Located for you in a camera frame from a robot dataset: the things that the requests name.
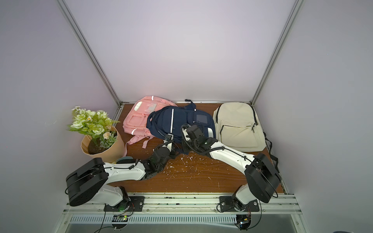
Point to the cream canvas backpack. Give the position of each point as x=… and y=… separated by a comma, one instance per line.
x=239, y=131

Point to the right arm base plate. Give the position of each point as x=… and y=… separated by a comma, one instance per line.
x=229, y=204

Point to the pink backpack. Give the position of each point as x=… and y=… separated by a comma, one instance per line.
x=136, y=120

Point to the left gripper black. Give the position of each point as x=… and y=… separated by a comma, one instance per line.
x=172, y=154

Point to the navy blue backpack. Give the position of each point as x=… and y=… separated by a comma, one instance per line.
x=169, y=120

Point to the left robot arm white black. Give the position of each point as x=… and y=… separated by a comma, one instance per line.
x=91, y=182

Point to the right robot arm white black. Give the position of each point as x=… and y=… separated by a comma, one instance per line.
x=260, y=173

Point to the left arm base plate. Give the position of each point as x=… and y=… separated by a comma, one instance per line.
x=132, y=204

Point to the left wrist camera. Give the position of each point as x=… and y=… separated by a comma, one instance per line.
x=168, y=141

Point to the brown paper flower pot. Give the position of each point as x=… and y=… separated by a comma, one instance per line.
x=113, y=153

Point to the artificial green flower bouquet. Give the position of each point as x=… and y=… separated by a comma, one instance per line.
x=95, y=124

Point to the teal bowl with handle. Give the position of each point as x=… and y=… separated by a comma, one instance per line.
x=126, y=160

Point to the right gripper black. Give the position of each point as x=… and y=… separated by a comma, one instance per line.
x=188, y=129

